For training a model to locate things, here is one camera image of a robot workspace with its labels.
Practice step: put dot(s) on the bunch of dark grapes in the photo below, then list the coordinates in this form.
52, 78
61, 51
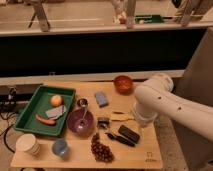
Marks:
101, 152

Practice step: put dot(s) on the small metal cup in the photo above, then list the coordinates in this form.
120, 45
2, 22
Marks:
82, 102

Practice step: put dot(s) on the blue cup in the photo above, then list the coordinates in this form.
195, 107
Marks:
60, 148

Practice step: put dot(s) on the grey cloth piece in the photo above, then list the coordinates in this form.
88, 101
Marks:
56, 112

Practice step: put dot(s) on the white paper cup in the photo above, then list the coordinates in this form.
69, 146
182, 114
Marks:
28, 143

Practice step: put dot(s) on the orange sausage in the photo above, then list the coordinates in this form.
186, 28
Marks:
45, 120

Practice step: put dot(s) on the red yellow apple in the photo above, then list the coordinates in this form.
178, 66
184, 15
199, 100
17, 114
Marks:
56, 100

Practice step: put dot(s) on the small black binder clip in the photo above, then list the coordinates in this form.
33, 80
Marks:
103, 122

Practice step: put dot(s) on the green plastic tray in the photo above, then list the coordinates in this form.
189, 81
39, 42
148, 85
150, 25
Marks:
39, 104

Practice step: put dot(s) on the black eraser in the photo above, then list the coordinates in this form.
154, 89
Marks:
128, 133

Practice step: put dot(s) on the metal spoon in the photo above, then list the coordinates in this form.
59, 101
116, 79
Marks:
82, 120

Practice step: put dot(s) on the purple bowl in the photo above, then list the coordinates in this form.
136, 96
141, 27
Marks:
73, 121

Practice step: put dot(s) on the red bowl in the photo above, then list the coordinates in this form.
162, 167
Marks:
123, 84

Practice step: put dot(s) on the blue sponge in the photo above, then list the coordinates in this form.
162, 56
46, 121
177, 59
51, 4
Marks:
101, 99

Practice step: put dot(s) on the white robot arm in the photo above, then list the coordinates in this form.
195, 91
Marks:
154, 96

